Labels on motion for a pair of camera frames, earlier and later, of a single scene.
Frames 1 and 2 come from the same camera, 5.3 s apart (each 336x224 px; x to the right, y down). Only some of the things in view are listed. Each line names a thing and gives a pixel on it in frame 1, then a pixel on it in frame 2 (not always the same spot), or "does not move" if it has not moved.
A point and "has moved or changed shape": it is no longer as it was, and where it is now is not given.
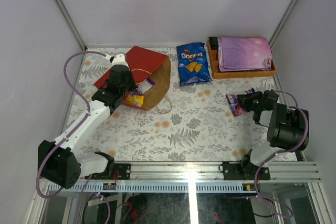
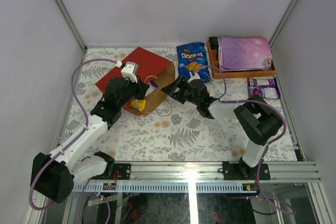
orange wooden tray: (213, 57) does not move
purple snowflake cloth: (238, 54) does not move
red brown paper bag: (146, 64) has moved or changed shape
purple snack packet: (235, 104) to (266, 88)
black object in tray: (213, 43) does not move
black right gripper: (245, 98) to (170, 89)
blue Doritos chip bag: (193, 64) does not move
